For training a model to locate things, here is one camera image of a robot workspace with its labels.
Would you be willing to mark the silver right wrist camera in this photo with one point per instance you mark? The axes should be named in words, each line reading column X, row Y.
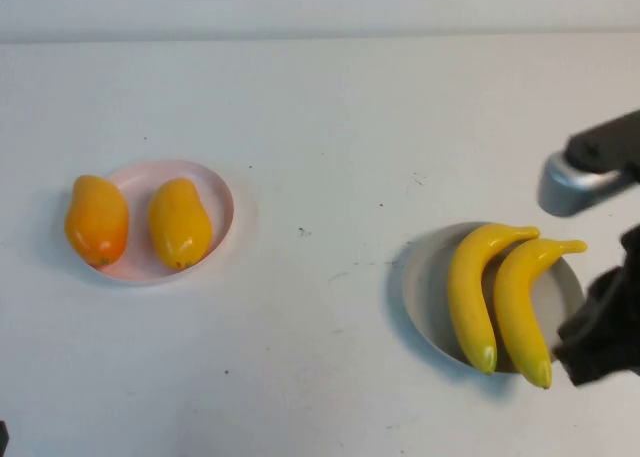
column 565, row 192

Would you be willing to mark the yellow toy mango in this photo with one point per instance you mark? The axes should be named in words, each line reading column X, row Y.
column 180, row 222

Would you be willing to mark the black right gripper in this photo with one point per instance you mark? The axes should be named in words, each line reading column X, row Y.
column 610, row 327

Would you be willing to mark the yellow toy banana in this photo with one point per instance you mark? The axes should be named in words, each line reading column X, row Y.
column 467, row 297
column 520, row 307

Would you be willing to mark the orange-tinted toy mango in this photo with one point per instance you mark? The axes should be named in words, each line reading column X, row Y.
column 95, row 217

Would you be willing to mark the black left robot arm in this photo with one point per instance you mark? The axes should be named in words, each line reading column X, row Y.
column 4, row 433

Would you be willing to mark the pink round plate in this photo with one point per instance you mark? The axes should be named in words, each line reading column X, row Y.
column 140, row 227

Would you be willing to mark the grey-blue round plate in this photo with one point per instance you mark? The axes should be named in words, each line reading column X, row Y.
column 425, row 287

